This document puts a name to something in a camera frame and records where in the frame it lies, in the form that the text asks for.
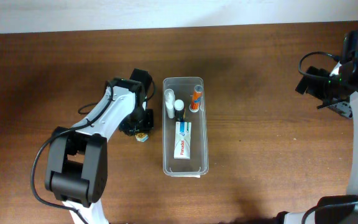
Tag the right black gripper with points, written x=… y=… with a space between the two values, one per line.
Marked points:
x=317 y=88

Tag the clear plastic container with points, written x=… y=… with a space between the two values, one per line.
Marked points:
x=197 y=164

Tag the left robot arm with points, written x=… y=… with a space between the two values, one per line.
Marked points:
x=77 y=167

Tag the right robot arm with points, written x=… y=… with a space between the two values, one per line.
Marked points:
x=340 y=208

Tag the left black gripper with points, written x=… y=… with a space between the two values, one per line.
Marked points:
x=137 y=125

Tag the white Panadol box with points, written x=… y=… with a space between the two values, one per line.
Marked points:
x=182 y=140

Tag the dark bottle white cap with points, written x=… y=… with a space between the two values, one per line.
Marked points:
x=179 y=110

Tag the orange tube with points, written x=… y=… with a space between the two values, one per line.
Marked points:
x=196 y=98

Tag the small gold-lid jar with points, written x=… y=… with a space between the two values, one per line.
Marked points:
x=141 y=137

